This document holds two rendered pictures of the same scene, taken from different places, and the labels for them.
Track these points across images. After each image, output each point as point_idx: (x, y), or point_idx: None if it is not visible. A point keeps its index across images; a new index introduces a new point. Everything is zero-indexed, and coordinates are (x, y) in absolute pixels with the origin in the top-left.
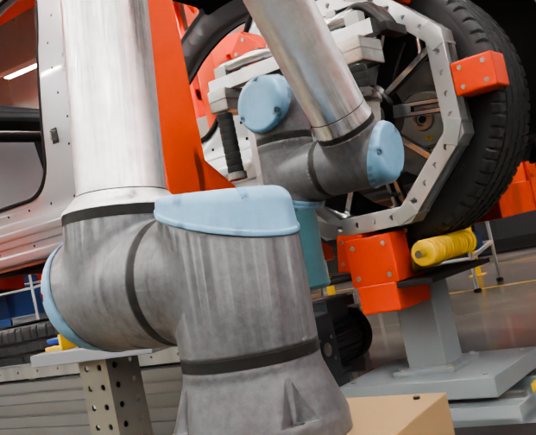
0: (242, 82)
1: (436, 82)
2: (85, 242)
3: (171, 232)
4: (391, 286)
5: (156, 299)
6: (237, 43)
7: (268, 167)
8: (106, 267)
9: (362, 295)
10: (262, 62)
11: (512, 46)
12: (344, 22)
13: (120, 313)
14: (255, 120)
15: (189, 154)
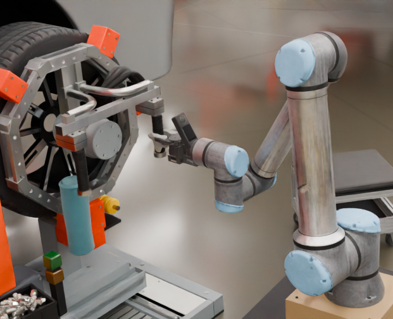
0: (87, 125)
1: (128, 108)
2: (343, 250)
3: (374, 235)
4: (102, 231)
5: (366, 259)
6: (7, 80)
7: (238, 192)
8: (350, 256)
9: None
10: (101, 112)
11: None
12: (147, 88)
13: (352, 270)
14: (240, 171)
15: None
